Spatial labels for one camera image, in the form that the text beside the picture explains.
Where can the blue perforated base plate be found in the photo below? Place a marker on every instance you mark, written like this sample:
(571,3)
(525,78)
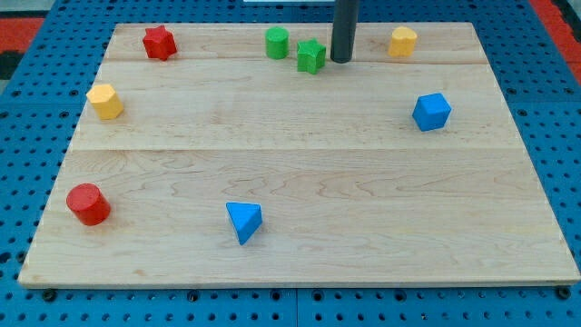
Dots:
(532,53)

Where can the green cylinder block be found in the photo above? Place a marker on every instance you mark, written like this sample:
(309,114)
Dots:
(277,42)

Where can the light wooden board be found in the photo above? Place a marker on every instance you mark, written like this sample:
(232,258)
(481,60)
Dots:
(352,193)

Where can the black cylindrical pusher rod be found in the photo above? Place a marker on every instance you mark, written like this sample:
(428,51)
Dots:
(343,30)

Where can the red cylinder block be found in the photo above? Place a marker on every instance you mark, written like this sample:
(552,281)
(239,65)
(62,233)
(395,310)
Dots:
(88,204)

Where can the red star block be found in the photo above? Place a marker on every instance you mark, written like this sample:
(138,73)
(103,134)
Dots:
(159,43)

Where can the blue cube block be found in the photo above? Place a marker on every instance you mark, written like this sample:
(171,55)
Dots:
(431,112)

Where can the blue triangle block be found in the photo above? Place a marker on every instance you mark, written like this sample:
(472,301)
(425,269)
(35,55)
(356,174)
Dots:
(246,219)

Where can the yellow hexagon block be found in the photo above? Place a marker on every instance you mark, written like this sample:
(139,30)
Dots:
(105,101)

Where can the green star block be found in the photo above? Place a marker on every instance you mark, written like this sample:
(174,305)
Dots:
(311,56)

